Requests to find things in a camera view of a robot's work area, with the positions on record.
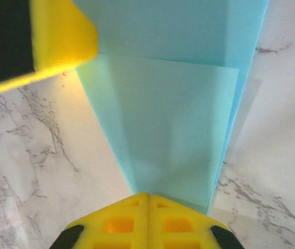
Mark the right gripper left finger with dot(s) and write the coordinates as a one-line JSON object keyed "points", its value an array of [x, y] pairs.
{"points": [[119, 225]]}

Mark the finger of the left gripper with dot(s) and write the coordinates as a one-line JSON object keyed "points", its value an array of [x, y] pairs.
{"points": [[59, 33]]}

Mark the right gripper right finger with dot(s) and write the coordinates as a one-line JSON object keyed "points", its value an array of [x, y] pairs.
{"points": [[178, 225]]}

